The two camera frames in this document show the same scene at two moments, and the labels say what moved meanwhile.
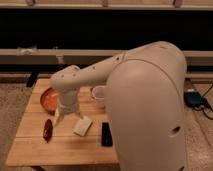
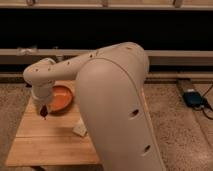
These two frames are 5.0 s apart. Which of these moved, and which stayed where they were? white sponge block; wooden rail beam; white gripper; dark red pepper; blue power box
Moved: dark red pepper; white gripper
Stayed: wooden rail beam; blue power box; white sponge block
